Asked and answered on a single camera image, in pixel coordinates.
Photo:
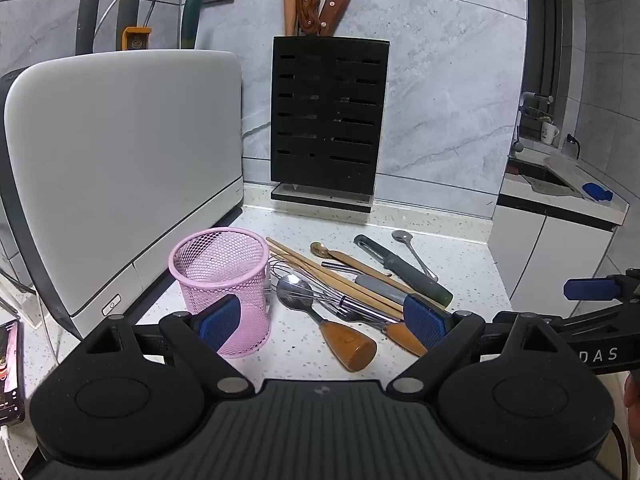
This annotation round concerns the white mug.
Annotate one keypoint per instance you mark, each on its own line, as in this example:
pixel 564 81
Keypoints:
pixel 549 132

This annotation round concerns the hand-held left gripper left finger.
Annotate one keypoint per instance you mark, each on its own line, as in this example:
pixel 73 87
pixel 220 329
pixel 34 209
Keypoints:
pixel 220 322

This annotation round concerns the flat wooden spatula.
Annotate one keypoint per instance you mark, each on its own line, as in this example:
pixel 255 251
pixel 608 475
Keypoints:
pixel 360 264

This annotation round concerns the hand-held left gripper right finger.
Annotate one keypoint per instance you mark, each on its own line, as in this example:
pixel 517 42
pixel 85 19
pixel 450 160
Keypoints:
pixel 422 322

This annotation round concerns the silver spoon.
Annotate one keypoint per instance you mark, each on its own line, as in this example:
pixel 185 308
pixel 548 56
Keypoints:
pixel 401 236

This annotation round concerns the white base cabinet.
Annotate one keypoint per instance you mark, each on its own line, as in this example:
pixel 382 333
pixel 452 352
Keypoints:
pixel 540 240

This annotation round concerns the metal faucet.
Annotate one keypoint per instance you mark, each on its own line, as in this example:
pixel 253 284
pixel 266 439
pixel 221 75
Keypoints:
pixel 535 99

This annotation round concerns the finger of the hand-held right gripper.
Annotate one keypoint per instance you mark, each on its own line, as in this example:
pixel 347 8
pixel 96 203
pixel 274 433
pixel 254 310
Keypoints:
pixel 590 288
pixel 580 319

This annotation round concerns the grey peeler with green end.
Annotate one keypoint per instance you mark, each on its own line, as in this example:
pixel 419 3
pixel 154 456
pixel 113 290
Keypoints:
pixel 405 270

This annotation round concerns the smartphone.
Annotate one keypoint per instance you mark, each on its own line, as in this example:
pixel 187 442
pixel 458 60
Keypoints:
pixel 11 375

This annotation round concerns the gold spoon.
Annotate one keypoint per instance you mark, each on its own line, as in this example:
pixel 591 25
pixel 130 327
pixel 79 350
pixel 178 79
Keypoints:
pixel 318 249

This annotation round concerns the white knife holder appliance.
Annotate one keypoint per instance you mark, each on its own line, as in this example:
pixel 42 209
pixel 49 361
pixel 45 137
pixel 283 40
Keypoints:
pixel 120 170

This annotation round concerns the black knife block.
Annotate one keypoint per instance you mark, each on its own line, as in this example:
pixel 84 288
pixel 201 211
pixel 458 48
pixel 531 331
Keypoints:
pixel 327 120

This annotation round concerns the metal whisk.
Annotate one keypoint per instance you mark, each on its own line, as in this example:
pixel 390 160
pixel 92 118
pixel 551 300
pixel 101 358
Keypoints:
pixel 350 305

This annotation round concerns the person's right hand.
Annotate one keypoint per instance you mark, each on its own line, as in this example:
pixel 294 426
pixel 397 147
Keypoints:
pixel 633 400

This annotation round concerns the pink mesh cup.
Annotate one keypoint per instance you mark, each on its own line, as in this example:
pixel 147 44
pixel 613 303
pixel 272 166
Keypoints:
pixel 220 285

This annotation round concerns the kitchen sink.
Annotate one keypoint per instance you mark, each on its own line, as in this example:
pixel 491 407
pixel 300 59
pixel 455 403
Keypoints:
pixel 542 175

